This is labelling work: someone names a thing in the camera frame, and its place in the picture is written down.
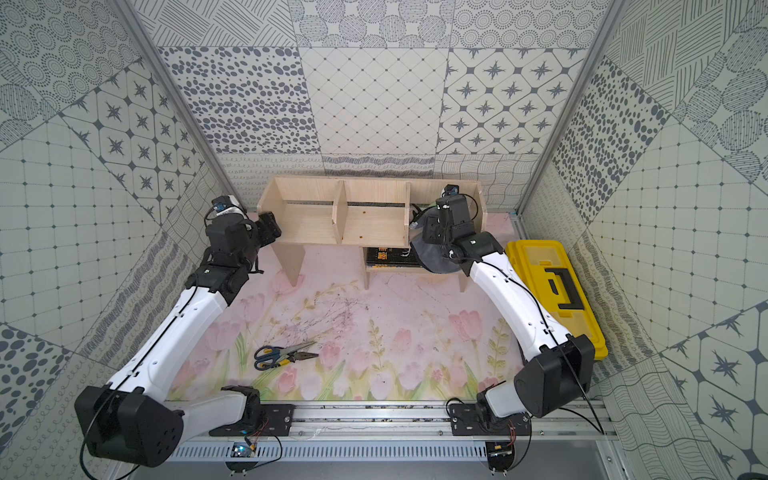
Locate light wooden bookshelf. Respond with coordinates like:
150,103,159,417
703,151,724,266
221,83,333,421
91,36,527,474
257,175,450,287

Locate pink floral table mat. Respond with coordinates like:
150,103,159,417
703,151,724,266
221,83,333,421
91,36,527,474
170,246,523,401

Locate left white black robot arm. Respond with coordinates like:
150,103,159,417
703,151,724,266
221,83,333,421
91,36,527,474
75,206,281,467

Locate black book on lower shelf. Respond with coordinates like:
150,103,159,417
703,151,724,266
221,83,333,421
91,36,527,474
365,247,421,268

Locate aluminium mounting rail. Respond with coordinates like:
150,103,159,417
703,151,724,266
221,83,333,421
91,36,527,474
128,400,619,442

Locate yellow black toolbox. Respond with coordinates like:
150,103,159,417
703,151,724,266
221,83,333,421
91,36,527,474
506,240,608,361

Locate grey microfibre cloth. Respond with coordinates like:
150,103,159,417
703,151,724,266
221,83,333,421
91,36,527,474
410,237,461,274

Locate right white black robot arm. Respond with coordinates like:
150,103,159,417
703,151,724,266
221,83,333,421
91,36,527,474
409,193,595,419

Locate blue handled scissors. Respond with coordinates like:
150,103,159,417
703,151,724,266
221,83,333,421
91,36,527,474
254,341,319,371

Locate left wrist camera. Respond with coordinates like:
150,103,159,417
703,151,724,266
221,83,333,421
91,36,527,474
211,195,240,215

